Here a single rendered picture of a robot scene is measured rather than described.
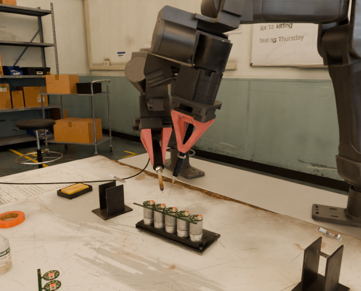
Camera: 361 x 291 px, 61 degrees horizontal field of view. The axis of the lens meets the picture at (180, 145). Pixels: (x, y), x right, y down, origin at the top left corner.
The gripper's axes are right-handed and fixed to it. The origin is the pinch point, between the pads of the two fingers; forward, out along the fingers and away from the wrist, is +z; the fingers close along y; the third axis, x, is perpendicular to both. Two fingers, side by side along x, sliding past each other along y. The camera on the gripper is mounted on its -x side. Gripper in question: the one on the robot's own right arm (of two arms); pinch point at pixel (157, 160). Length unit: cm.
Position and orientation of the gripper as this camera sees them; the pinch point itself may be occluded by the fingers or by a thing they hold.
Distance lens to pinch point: 68.0
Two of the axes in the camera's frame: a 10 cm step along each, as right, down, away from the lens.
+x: -1.5, 2.6, 9.5
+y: 9.8, -0.5, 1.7
